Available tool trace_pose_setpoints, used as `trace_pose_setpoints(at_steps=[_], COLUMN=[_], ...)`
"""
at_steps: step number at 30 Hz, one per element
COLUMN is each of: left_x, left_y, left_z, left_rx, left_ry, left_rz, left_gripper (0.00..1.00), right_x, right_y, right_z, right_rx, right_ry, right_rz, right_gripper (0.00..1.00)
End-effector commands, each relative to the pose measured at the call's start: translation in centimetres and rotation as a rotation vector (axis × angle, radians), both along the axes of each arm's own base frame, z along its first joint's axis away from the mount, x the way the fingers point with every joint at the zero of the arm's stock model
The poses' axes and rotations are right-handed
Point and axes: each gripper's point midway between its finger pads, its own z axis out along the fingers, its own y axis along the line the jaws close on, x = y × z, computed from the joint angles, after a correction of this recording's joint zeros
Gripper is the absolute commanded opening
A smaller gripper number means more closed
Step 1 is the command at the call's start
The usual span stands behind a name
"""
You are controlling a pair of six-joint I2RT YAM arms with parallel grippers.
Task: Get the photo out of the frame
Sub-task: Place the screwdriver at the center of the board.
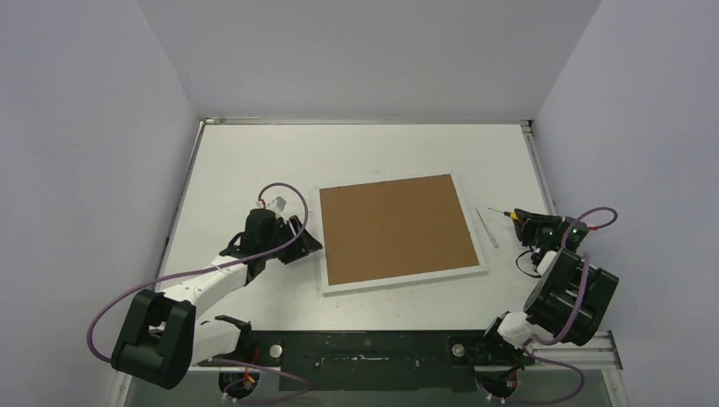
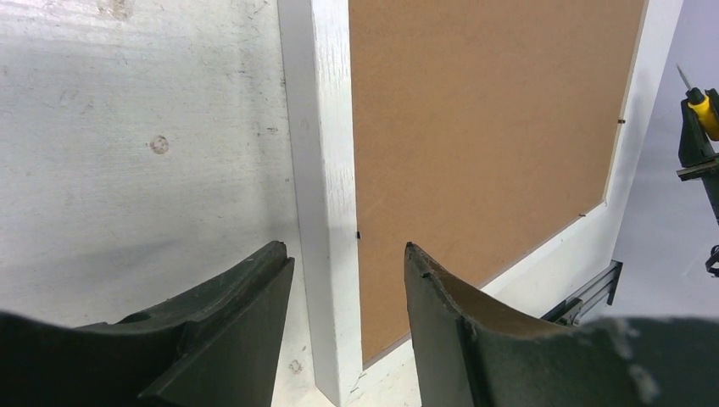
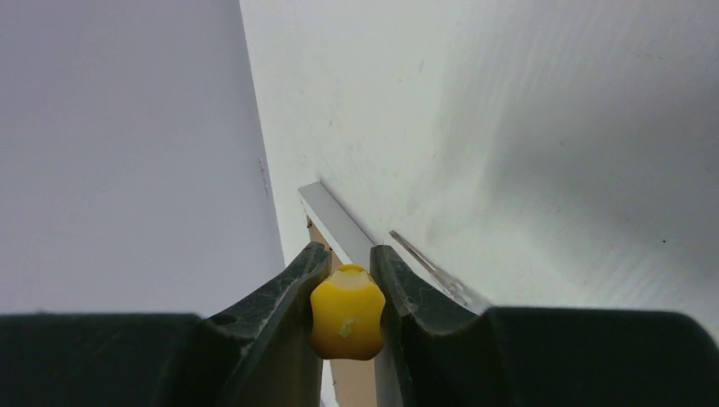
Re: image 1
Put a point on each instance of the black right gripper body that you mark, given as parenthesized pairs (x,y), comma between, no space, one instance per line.
(539,229)

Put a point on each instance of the aluminium table front rail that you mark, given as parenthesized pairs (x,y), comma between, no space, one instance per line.
(595,354)

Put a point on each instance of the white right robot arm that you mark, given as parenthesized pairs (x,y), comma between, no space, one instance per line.
(571,296)

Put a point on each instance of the white picture frame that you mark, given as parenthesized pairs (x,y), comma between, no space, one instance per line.
(395,232)

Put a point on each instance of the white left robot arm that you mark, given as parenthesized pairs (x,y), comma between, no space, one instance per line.
(165,333)

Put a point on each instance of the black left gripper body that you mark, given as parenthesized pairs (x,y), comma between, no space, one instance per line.
(283,231)

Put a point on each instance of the clear handle screwdriver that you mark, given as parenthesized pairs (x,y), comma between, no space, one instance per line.
(490,235)

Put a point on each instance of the yellow handle screwdriver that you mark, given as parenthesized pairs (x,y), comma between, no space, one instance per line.
(510,214)

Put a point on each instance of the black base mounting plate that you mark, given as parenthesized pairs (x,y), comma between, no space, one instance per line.
(396,379)

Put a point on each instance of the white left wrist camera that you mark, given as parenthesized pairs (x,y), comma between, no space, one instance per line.
(276,205)

